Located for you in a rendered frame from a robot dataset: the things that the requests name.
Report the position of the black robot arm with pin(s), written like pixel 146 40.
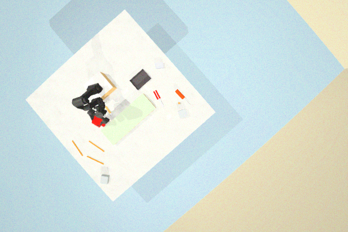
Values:
pixel 83 103

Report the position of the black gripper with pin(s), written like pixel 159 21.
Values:
pixel 92 113

